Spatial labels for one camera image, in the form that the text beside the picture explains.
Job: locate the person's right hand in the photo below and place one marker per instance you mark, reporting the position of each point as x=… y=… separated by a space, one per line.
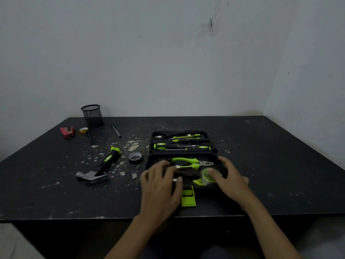
x=234 y=186

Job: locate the person's left hand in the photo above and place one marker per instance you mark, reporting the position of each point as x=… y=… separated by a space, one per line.
x=157 y=198

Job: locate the person's left little finger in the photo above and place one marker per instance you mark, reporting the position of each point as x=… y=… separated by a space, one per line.
x=143 y=178

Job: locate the person's left middle finger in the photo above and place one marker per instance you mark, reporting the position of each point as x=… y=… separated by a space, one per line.
x=161 y=169

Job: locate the person's right thumb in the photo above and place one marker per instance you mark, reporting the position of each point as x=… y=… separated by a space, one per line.
x=215 y=174

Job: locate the person's right little finger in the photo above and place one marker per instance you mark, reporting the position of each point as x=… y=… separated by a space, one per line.
x=244 y=181

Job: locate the person's left thumb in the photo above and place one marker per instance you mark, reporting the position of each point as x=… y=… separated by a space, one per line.
x=179 y=189

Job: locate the green tape measure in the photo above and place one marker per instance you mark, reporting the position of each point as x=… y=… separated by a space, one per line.
x=206 y=177

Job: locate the person's left forearm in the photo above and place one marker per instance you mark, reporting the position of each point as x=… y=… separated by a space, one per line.
x=134 y=238

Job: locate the person's right forearm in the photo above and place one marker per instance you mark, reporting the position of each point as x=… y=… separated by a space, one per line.
x=269 y=231

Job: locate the black tape roll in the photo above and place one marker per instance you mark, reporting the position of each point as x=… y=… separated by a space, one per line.
x=135 y=157

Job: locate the large green black screwdriver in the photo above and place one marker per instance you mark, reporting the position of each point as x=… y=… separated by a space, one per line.
x=164 y=146

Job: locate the green black pliers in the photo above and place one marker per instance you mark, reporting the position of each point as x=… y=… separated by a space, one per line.
x=188 y=162

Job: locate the black plastic tool case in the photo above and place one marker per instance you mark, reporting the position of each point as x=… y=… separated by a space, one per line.
x=186 y=155

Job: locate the slim green screwdriver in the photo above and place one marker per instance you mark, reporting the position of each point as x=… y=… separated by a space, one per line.
x=187 y=136
x=187 y=140

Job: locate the green black claw hammer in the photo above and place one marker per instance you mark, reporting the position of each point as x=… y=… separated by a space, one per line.
x=103 y=165

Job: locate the black silver pen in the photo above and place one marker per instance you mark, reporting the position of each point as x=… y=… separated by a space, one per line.
x=116 y=131

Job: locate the yellow tape roll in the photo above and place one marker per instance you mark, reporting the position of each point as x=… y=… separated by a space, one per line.
x=83 y=130

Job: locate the black mesh pen holder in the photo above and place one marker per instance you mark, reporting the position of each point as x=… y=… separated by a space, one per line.
x=92 y=116

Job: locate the red hand tool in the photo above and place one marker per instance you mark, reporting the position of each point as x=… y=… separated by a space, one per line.
x=67 y=132

